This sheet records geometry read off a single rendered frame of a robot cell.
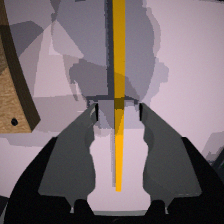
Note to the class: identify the yellow bar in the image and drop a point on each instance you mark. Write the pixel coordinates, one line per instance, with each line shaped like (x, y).
(118, 15)

